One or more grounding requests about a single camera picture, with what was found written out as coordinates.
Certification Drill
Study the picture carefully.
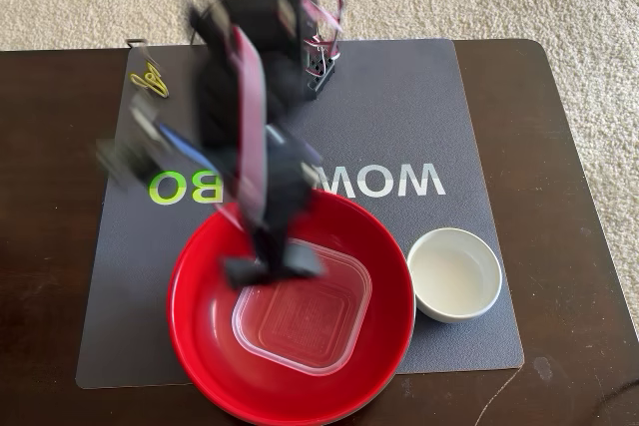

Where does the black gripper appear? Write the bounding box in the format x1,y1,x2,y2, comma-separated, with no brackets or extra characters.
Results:
252,125,323,268

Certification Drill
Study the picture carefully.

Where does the clear plastic container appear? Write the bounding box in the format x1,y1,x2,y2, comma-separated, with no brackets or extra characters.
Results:
231,238,373,378

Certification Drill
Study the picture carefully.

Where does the small white bowl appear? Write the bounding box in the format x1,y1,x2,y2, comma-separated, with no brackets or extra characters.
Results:
406,227,502,325

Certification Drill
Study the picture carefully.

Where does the yellow clip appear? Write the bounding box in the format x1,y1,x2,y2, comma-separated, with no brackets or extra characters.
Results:
128,62,171,99

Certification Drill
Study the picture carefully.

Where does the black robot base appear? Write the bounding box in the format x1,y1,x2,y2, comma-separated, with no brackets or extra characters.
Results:
299,39,341,101

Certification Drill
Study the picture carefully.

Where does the red bowl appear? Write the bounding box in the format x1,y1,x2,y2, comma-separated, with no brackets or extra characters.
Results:
167,189,416,425

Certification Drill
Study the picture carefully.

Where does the grey WOWROBO mat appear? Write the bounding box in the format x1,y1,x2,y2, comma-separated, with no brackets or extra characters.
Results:
74,38,526,391

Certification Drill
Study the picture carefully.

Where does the red white ribbon cable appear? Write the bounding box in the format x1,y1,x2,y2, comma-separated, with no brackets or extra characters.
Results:
225,25,270,228

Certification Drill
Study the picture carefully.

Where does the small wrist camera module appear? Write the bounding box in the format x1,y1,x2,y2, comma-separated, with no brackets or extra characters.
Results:
94,91,224,194

